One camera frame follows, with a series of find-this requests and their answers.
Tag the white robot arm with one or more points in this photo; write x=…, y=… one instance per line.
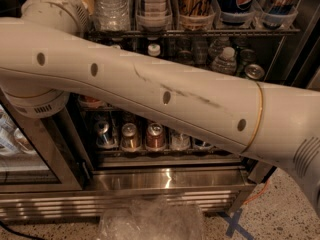
x=44, y=59

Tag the clear water bottle top shelf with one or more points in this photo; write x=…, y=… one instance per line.
x=112, y=15

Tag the clear water bottle shelf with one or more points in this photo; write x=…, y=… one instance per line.
x=225, y=62
x=112, y=15

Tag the silver can behind diet 7up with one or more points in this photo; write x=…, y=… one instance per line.
x=185, y=57

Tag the blue silver can bottom left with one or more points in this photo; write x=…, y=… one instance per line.
x=104, y=133

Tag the gold can bottom shelf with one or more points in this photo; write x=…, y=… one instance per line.
x=130, y=137

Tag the clear water bottle middle shelf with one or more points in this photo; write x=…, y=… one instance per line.
x=225, y=62

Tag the orange can bottom shelf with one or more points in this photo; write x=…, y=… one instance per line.
x=155, y=136

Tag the green ginger ale can behind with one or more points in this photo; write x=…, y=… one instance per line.
x=245, y=57

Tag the green ginger ale can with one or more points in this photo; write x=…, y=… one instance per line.
x=245, y=57
x=254, y=72

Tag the glass fridge door left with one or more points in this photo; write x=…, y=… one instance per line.
x=36, y=155

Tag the water bottle bottom shelf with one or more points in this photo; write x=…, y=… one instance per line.
x=179, y=141

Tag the green ginger ale can front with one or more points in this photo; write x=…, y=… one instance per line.
x=254, y=72

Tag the blue pepsi can bottom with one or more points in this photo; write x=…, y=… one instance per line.
x=202, y=144

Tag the blue red striped can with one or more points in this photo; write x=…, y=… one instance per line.
x=276, y=12

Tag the right brown tea bottle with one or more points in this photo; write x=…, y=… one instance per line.
x=154, y=49

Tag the clear plastic wrap bundle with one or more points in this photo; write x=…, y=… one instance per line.
x=152, y=220

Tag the blue tape cross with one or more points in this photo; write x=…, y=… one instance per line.
x=234, y=226

